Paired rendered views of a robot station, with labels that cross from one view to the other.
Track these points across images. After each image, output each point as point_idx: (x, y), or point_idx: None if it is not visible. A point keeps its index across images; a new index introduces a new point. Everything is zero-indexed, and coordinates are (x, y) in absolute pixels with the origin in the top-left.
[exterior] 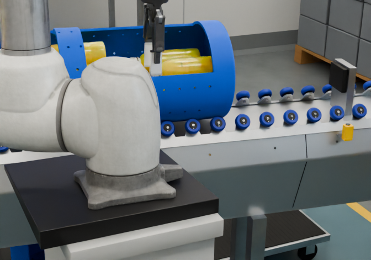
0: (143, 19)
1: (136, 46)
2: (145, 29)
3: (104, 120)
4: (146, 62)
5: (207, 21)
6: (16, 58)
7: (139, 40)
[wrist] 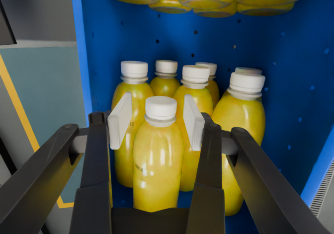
0: (285, 184)
1: (314, 110)
2: (241, 152)
3: None
4: (186, 102)
5: None
6: None
7: (320, 124)
